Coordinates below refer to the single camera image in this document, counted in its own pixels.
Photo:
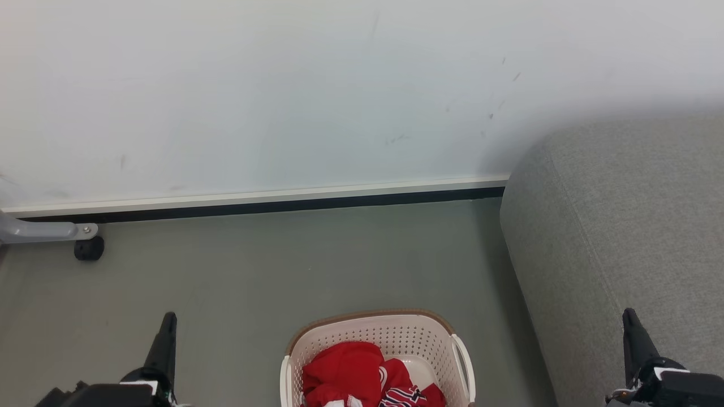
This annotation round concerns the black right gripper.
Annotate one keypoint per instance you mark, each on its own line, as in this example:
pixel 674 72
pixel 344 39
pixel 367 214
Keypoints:
pixel 679 390

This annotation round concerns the black caster wheel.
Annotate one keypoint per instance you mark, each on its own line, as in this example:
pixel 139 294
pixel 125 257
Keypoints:
pixel 89 249

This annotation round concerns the red garment with white cuffs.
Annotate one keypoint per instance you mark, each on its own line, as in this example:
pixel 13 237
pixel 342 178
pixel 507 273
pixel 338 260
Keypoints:
pixel 345 370

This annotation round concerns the grey fabric sofa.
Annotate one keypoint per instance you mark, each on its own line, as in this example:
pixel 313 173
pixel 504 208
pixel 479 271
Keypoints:
pixel 611 226

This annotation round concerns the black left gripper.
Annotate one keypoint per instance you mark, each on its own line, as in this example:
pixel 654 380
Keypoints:
pixel 107 395

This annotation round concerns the cream perforated laundry basket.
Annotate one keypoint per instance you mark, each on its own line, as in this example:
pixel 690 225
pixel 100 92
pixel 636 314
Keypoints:
pixel 396 333

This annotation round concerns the grey metal frame leg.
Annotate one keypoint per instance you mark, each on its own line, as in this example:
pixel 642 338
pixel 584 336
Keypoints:
pixel 39 232

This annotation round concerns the white and black baseboard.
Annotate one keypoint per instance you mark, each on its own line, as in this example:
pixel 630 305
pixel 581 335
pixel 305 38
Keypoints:
pixel 254 202

